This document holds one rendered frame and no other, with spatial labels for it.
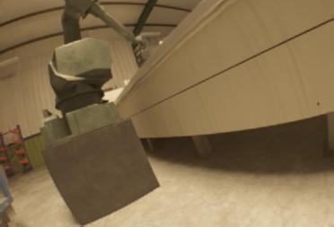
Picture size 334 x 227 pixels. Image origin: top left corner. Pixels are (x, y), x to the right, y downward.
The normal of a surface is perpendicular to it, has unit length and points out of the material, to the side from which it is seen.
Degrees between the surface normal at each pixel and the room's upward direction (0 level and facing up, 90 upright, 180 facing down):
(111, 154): 90
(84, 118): 90
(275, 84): 90
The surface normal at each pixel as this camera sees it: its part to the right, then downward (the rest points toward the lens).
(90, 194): 0.54, -0.24
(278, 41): -0.78, 0.28
